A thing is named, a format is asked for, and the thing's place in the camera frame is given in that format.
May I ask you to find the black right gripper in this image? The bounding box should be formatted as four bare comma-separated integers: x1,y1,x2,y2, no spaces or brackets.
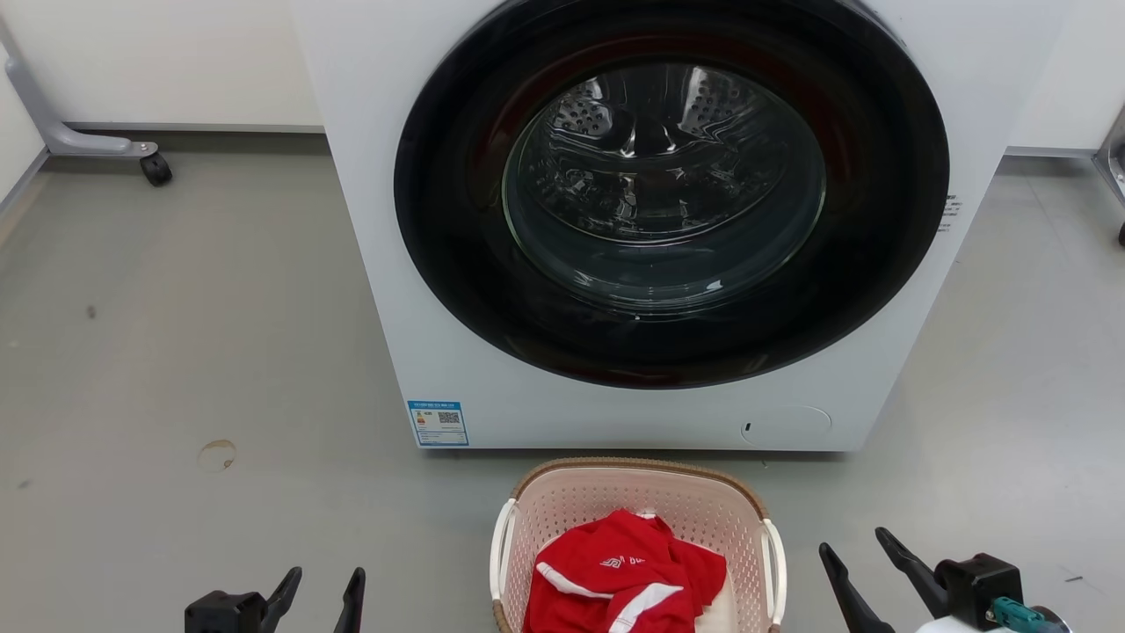
819,527,1025,633

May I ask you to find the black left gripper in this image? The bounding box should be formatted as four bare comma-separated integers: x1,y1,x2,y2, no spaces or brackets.
185,567,367,633

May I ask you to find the cream perforated laundry basket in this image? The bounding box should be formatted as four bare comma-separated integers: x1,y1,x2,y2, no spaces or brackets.
489,457,788,633

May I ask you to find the round washer filter cover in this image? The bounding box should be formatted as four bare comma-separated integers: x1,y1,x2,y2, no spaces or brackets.
740,405,832,447

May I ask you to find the blue energy label sticker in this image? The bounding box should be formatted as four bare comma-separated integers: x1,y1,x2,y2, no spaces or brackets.
407,400,469,447

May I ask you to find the red and white garment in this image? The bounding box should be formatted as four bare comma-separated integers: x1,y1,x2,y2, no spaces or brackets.
522,508,729,633

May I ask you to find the white front-load washing machine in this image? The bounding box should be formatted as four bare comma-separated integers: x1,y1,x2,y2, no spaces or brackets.
288,0,1075,454

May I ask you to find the dark round washer door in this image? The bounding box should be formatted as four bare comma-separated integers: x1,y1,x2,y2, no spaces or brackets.
394,0,951,389

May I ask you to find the grey stand leg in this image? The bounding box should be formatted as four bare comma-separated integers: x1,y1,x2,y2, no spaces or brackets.
0,18,159,161

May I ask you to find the teal cable connector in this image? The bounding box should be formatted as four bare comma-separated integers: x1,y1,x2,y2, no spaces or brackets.
991,597,1069,633

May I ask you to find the metal stand frame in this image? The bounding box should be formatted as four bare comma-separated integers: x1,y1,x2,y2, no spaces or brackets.
1092,105,1125,247

